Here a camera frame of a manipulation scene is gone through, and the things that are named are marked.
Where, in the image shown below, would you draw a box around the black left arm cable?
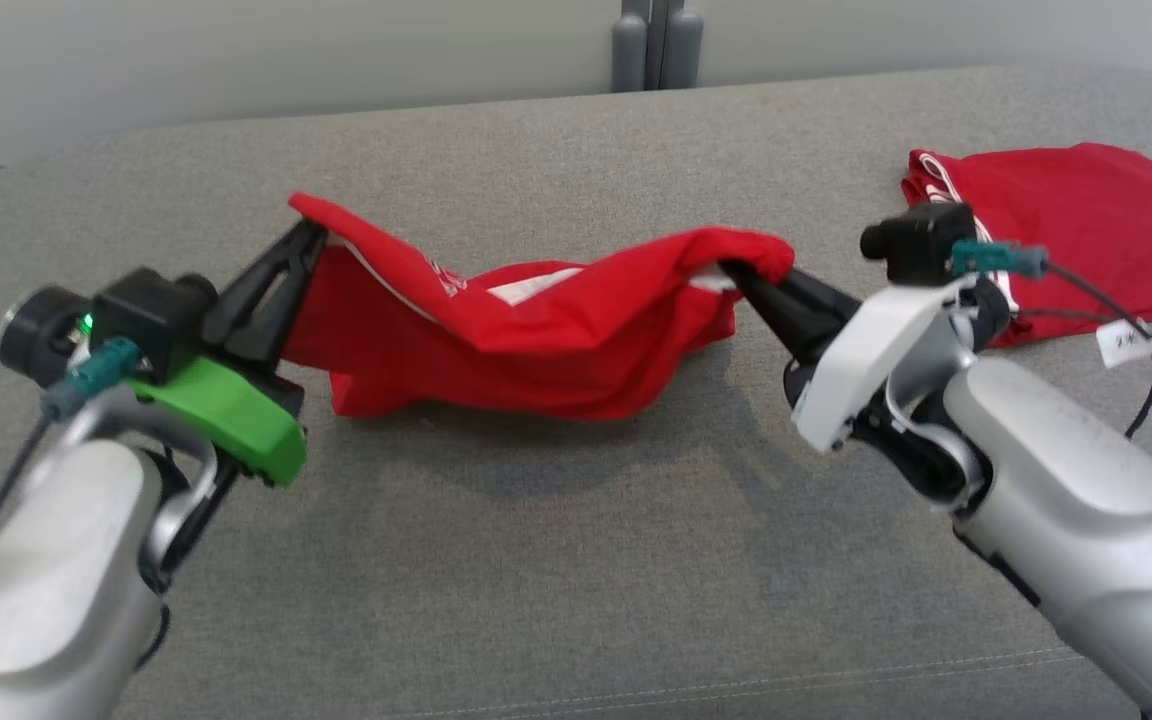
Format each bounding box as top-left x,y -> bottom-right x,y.
0,338 -> 142,611

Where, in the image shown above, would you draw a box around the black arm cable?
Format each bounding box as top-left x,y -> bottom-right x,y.
951,240 -> 1152,521
0,338 -> 142,611

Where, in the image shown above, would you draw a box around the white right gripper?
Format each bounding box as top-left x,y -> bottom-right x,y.
721,260 -> 979,456

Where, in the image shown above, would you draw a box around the red and white shorts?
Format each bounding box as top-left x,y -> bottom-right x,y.
281,192 -> 797,421

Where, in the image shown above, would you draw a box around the white right cable tag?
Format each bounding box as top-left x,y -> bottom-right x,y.
1096,318 -> 1152,371

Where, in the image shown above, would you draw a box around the grey metal frame post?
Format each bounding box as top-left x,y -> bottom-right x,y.
611,0 -> 705,93

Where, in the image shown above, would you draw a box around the grey fabric sofa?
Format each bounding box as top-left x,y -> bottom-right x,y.
0,65 -> 1152,720

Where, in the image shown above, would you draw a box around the red and white basketball jersey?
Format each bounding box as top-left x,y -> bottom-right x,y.
901,143 -> 1152,349

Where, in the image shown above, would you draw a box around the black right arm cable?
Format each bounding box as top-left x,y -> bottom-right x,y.
951,240 -> 1152,521

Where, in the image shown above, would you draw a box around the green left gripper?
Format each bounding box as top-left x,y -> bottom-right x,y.
126,218 -> 329,488

